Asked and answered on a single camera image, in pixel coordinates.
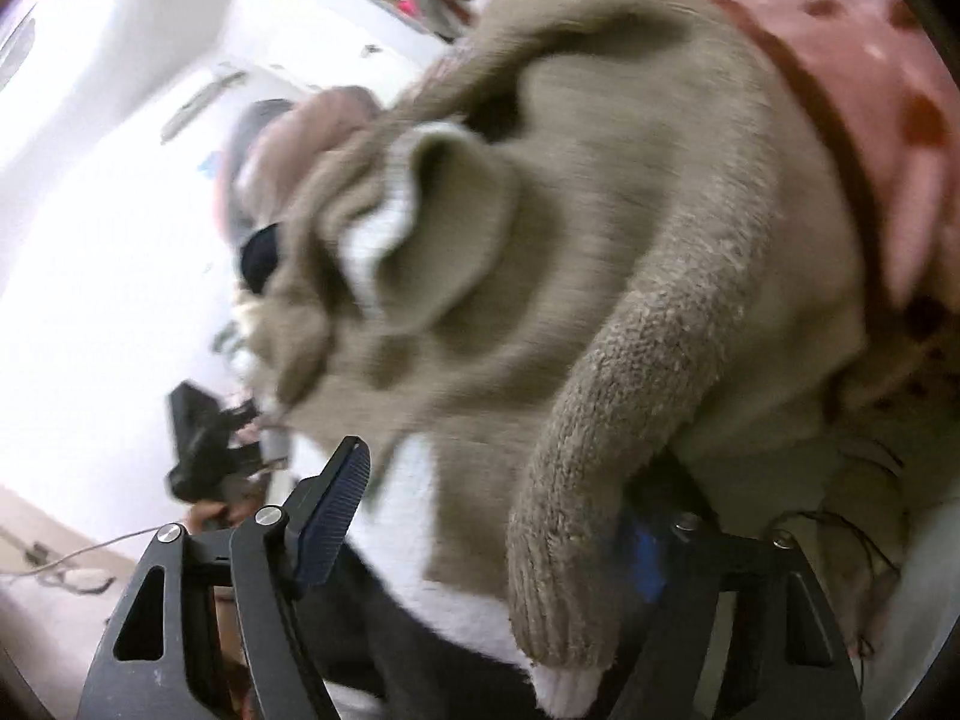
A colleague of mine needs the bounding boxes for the white fleece cloth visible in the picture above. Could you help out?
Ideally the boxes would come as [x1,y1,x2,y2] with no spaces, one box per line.
[330,431,535,720]

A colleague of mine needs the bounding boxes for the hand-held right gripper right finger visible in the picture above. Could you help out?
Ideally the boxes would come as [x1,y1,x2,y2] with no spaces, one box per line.
[606,499,865,720]

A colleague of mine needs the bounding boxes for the black pants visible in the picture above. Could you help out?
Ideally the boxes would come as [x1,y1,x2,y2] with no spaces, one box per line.
[311,536,542,720]

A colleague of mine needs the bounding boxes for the black cable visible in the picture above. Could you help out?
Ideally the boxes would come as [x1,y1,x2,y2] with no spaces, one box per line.
[769,431,910,665]

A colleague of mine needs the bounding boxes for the mauve fleece garment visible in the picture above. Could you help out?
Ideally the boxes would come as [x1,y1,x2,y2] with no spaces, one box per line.
[246,86,385,241]

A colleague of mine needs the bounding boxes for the beige knit sweater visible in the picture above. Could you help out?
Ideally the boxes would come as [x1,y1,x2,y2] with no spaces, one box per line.
[238,0,872,718]

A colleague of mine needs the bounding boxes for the dark navy cloth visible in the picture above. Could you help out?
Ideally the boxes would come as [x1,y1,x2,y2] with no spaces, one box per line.
[237,223,283,295]

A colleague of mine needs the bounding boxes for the white cable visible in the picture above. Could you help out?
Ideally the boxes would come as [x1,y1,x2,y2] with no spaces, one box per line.
[0,523,163,595]

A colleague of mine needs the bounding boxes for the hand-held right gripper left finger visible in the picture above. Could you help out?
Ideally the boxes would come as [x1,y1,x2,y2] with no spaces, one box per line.
[75,436,371,720]

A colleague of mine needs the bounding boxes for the pink dotted cloth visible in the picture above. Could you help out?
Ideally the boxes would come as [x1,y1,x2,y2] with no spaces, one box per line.
[701,0,960,421]

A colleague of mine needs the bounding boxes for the cream bedsheet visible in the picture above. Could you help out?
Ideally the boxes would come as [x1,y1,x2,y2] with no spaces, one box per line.
[814,390,960,720]

